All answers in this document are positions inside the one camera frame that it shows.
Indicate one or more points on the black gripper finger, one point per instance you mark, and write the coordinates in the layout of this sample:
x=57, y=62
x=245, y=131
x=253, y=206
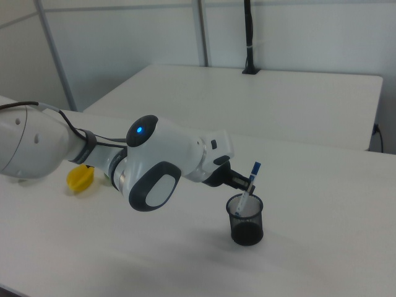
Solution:
x=241, y=180
x=253, y=189

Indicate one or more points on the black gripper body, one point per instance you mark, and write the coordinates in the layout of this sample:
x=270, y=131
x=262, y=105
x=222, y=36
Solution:
x=219, y=176

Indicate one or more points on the blue white marker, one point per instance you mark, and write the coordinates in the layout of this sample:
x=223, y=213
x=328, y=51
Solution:
x=247, y=191

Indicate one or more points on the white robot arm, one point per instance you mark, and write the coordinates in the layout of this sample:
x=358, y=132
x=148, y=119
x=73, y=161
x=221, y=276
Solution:
x=154, y=161

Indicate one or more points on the black mesh pen cup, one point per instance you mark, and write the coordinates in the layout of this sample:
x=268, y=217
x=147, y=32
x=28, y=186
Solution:
x=246, y=230

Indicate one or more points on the white background table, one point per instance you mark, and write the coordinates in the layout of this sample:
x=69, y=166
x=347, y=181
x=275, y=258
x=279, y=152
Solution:
x=253, y=102

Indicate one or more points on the yellow star fruit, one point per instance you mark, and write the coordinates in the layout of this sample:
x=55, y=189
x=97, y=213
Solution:
x=79, y=179

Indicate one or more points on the black pole stand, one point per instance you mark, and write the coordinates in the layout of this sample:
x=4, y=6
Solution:
x=249, y=37

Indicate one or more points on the grey partition post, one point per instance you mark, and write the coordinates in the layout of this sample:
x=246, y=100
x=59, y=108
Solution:
x=57, y=55
x=202, y=31

